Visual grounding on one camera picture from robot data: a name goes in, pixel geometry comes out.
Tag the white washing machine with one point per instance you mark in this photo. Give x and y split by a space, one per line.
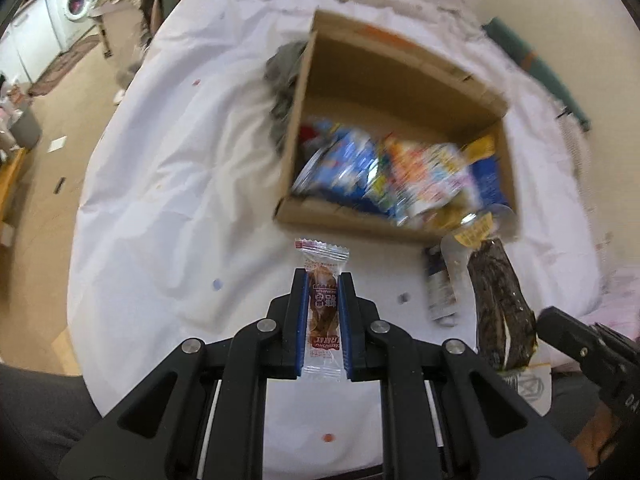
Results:
72 5

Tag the grey bin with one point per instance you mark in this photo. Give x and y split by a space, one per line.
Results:
25 127

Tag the white cabinet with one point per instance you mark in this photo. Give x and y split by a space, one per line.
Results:
30 45

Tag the white printed flat packet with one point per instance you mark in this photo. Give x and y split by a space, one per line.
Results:
527 387

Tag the person's grey trouser leg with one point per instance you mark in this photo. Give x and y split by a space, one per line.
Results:
40 420

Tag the dark grey cloth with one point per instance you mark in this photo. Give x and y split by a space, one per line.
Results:
285 85

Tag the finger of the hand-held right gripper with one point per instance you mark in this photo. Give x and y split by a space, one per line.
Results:
562 330

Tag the pile of colourful snack packets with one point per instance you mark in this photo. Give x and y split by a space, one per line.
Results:
415 180

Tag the yellow snack packet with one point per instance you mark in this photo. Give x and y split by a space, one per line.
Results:
480 147

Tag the white printed bed sheet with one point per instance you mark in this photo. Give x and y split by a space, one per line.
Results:
190 170

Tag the clear brown snack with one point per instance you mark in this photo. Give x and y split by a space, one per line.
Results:
322 305

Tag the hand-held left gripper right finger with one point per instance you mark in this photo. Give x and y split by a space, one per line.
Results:
345 330

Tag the cardboard box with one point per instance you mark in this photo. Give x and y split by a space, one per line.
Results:
390 90

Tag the white paper sheet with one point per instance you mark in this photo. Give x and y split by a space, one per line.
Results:
57 144

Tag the clear packet with yellow label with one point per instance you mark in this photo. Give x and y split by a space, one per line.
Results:
475 230

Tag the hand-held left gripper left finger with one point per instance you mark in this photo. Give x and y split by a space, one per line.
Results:
300 330

